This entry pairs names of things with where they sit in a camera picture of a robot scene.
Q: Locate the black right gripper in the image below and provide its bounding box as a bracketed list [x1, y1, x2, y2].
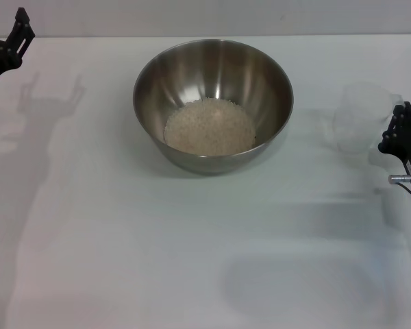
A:
[377, 101, 411, 197]

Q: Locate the clear plastic measuring cup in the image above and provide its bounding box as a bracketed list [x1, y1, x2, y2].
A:
[331, 80, 406, 154]

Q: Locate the white rice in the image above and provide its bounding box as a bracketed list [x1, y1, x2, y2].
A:
[162, 97, 258, 156]

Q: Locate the stainless steel mixing bowl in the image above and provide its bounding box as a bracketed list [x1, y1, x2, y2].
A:
[132, 38, 295, 178]

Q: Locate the right arm connector cable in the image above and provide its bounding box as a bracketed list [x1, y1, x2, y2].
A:
[387, 173, 411, 199]

